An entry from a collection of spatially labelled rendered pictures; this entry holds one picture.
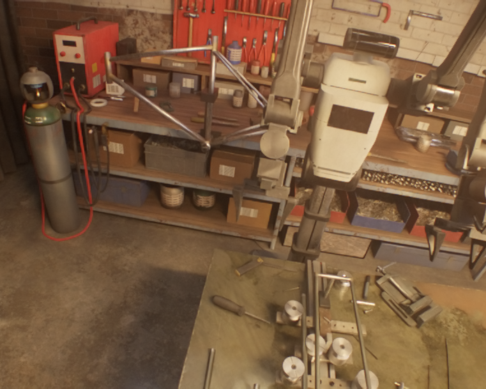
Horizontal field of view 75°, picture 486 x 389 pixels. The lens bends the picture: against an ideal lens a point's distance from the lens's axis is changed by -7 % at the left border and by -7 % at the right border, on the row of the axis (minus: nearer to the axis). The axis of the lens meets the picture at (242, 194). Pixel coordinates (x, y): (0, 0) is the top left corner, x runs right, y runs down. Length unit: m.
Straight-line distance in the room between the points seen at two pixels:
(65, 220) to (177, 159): 0.88
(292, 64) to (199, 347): 0.71
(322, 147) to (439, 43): 1.74
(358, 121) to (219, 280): 0.68
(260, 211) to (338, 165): 1.17
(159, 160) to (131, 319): 0.98
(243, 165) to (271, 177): 1.48
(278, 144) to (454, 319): 0.85
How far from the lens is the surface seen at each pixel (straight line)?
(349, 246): 2.54
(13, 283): 2.40
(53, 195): 2.41
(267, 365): 0.93
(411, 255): 2.74
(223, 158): 2.14
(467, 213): 0.84
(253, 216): 2.37
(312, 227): 1.47
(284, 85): 0.74
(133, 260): 2.33
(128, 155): 2.29
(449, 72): 1.11
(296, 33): 0.76
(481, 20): 1.03
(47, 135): 2.19
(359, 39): 1.13
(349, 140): 1.22
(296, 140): 2.07
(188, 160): 2.18
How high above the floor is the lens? 1.70
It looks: 36 degrees down
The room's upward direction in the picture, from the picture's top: 9 degrees clockwise
